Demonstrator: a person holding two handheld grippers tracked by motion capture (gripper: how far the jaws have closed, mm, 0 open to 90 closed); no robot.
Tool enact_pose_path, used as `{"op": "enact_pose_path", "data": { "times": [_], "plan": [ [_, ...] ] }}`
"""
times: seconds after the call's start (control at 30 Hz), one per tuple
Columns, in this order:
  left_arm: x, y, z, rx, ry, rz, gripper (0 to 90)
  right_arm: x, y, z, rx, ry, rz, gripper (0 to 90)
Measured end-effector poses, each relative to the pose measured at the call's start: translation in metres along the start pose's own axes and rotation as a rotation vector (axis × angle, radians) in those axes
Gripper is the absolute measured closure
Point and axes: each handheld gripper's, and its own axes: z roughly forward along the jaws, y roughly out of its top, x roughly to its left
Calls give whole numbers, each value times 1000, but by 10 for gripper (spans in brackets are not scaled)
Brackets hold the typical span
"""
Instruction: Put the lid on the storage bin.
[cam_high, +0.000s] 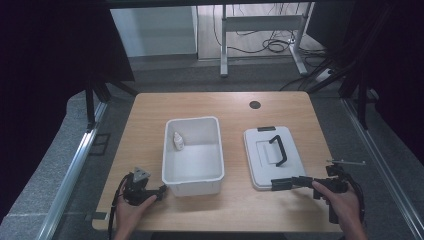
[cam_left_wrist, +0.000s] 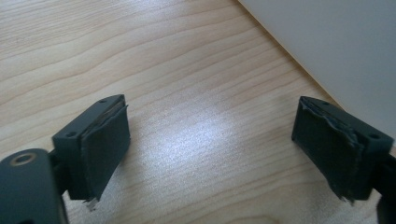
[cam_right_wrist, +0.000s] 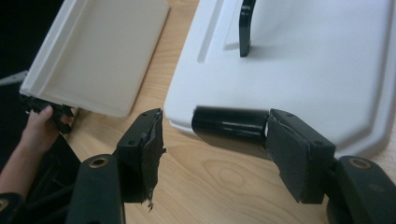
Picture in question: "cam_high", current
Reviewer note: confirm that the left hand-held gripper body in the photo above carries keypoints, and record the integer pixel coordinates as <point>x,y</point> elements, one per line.
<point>137,191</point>

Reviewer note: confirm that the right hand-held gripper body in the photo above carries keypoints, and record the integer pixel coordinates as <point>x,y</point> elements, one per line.
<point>335,183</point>

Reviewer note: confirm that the white plastic storage box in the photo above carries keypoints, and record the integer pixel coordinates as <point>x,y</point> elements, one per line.
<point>196,163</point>

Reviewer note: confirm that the person's left hand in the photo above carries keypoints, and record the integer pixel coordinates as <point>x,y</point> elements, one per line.
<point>128,213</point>

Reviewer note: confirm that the person's right hand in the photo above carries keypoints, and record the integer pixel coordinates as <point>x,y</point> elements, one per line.
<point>343,206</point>

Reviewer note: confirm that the small white dropper bottle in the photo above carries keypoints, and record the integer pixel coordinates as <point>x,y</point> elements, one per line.
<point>178,141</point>

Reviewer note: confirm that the black square floor plate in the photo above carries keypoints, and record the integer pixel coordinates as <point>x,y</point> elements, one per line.
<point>100,144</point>

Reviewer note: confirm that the round black table grommet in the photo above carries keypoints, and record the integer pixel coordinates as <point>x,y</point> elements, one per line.
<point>255,104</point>

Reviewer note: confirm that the black tripod stand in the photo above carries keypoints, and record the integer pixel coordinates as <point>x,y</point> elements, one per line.
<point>353,83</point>
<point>96,96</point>

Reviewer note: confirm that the white power strip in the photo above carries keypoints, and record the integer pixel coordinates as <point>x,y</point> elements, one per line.
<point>324,75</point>

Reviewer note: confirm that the dark curtain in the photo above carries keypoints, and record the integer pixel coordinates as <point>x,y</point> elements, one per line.
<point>393,50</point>
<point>50,66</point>

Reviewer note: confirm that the white partition panel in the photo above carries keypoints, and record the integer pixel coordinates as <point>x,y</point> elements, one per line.
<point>153,31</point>

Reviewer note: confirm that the aluminium floor rail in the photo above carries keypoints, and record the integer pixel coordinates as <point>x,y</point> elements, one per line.
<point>383,156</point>
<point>71,176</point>

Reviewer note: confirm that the white metal desk frame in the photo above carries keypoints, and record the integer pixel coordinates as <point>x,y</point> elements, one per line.
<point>260,23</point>

